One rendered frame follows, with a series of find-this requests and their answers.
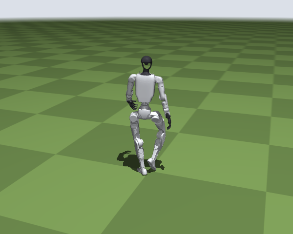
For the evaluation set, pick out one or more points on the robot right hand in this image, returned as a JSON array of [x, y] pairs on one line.
[[169, 120]]

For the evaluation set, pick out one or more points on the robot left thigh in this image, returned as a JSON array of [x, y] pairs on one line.
[[134, 124]]

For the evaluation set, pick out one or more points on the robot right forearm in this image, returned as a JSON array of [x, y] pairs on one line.
[[165, 105]]

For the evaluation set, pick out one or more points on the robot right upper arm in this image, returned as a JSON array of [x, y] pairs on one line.
[[161, 88]]

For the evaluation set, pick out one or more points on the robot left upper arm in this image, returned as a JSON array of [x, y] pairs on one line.
[[130, 84]]

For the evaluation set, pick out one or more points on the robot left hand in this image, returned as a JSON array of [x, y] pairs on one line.
[[132, 104]]

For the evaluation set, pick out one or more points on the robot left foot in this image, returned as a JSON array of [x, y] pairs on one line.
[[143, 171]]

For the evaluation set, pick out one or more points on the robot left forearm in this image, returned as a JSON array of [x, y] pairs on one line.
[[128, 98]]

